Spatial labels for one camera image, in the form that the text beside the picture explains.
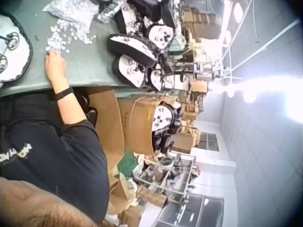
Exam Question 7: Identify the clear plastic bag of buttons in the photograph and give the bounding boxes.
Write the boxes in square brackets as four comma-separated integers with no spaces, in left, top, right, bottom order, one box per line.
[42,0,99,27]

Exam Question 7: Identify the pile of small white buttons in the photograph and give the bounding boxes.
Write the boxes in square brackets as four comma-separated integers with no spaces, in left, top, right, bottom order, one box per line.
[45,18,97,52]

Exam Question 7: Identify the black wrist band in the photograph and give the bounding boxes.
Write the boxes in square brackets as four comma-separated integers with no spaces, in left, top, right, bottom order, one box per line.
[53,87,75,101]

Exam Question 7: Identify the crumpled silver plastic bag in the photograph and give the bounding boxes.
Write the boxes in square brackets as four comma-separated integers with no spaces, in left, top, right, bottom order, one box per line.
[97,1,122,24]

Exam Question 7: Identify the person's right hand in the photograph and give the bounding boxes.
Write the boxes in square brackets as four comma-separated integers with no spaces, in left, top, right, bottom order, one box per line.
[44,50,70,88]

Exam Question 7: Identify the stack of brown cardboard cartons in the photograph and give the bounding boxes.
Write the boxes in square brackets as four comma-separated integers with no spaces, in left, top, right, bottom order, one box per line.
[181,4,222,41]

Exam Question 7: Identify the pile of white black-trimmed covers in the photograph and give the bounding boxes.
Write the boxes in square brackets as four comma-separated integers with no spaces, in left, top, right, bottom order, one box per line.
[107,0,187,93]

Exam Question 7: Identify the heap of cardboard and bags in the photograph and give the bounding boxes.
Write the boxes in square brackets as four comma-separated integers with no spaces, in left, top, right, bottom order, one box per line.
[104,151,171,227]

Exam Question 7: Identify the metal rack with clutter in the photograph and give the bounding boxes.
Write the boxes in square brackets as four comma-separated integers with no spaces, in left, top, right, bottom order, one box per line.
[134,152,202,209]

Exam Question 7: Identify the white round black-trimmed cover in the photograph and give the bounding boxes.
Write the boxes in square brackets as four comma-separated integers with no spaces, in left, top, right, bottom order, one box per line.
[0,11,33,83]

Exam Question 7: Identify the open cardboard carton of covers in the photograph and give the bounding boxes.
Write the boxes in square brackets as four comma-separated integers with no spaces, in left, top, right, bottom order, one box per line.
[117,96,184,157]

